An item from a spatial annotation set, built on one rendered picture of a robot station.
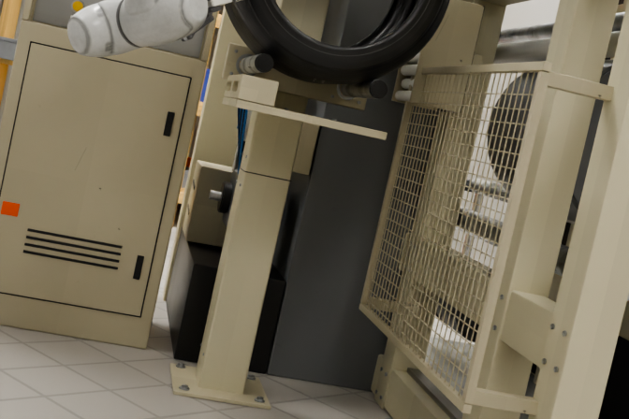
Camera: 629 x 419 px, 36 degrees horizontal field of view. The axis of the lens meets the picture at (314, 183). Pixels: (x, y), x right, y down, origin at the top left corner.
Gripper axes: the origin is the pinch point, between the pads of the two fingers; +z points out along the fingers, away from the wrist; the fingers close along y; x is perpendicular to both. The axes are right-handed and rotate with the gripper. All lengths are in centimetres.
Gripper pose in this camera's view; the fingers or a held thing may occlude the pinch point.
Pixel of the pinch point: (217, 2)
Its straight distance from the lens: 222.8
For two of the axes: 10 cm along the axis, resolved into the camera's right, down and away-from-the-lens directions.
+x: 7.7, -1.4, -6.3
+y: 2.9, 9.4, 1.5
